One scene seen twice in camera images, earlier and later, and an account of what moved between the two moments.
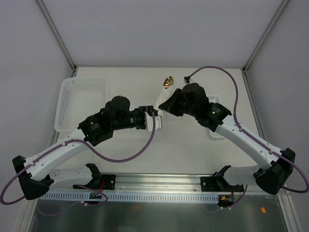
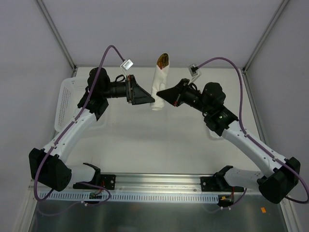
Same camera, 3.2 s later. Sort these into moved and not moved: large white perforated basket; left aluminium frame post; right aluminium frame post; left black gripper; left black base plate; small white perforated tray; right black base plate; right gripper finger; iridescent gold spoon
Moved: iridescent gold spoon; right gripper finger; left black gripper
Not moved: right black base plate; left aluminium frame post; left black base plate; small white perforated tray; large white perforated basket; right aluminium frame post
